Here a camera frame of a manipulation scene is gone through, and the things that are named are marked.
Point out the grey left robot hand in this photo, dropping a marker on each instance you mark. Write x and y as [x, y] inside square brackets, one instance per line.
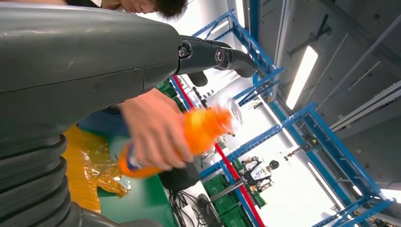
[78, 62]

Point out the orange detergent bottle clear cap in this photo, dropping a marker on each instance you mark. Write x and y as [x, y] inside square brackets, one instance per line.
[206, 128]

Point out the green table mat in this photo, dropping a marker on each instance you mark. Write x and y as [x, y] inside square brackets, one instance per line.
[141, 206]

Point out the yellow taped plastic sheet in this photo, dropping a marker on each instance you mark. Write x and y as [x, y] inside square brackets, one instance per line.
[84, 163]

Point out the background humanoid robot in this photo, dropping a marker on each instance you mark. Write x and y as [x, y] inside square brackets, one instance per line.
[258, 174]

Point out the long ceiling light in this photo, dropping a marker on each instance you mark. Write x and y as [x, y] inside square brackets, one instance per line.
[391, 195]
[302, 78]

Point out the grey metal post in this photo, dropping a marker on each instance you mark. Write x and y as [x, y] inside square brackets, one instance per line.
[227, 190]

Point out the blue metal gantry frame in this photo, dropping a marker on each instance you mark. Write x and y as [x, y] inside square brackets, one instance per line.
[344, 153]
[253, 44]

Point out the grey ceiling rail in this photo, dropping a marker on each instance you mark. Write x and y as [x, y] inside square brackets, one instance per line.
[369, 106]

